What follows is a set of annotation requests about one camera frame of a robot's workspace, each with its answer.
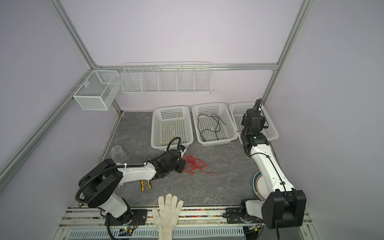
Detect red cable with clip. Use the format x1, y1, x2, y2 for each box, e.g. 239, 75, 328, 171
182, 154, 220, 175

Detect yellow cable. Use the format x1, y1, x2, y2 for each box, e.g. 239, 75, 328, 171
160, 115, 184, 145

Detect black cable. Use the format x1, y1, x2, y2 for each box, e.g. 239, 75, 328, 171
197, 113, 226, 142

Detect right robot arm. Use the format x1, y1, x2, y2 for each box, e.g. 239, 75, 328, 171
230, 99, 307, 230

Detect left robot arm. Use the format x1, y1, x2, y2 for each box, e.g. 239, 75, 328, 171
75, 137, 187, 224

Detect right white plastic basket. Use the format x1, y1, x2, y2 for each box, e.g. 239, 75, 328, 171
229, 102, 279, 145

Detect white plastic basket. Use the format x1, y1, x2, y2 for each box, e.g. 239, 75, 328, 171
229, 102, 279, 145
151, 106, 194, 151
192, 103, 238, 147

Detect middle white plastic basket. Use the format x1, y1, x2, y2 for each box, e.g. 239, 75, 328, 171
192, 103, 238, 147

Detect yellow black pliers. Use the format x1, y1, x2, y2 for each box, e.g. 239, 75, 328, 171
140, 180, 152, 192

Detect left white plastic basket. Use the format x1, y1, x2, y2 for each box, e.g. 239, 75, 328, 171
151, 106, 194, 151

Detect white knitted glove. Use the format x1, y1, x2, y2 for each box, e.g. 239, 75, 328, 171
152, 194, 184, 240

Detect clear plastic cup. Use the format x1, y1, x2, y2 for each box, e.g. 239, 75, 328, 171
111, 145, 128, 164

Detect plate with green red rim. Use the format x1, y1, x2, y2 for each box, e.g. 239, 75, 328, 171
253, 171, 269, 202

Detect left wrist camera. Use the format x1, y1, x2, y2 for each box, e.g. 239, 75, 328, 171
177, 145, 187, 158

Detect white wire wall shelf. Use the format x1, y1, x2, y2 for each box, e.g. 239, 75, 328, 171
121, 62, 212, 95

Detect white mesh wall box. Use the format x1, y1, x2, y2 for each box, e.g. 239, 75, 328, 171
74, 70, 122, 111

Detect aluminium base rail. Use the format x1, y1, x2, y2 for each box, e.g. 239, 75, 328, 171
53, 205, 313, 240

